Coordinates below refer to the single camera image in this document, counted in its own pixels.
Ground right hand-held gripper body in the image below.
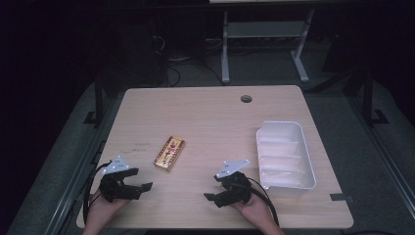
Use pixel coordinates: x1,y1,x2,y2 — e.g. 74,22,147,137
213,159,254,209

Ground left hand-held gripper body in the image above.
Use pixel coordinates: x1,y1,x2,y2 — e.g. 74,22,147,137
98,155,144,203

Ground gold and red snack box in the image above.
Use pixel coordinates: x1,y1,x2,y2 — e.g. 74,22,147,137
153,135,186,173

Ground white plastic divided tray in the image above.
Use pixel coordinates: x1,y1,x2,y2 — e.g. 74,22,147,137
255,119,317,191

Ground person's left hand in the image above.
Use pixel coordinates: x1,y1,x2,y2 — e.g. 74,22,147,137
87,190,130,227

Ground person's right hand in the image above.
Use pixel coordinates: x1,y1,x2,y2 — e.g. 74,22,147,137
229,194,274,227

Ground black metal stand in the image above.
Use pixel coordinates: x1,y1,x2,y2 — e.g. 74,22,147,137
82,75,106,128
361,67,390,127

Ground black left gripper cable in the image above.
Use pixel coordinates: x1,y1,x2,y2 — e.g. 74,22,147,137
82,162,114,226

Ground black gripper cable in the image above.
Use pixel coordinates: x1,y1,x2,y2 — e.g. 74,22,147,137
82,162,114,226
247,176,281,227

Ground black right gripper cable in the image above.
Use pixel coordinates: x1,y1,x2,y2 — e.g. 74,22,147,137
247,176,281,227

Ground black floor cables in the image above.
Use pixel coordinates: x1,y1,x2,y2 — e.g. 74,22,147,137
150,33,226,88

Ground white metal desk frame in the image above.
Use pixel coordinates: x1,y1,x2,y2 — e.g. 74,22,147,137
220,9,316,84

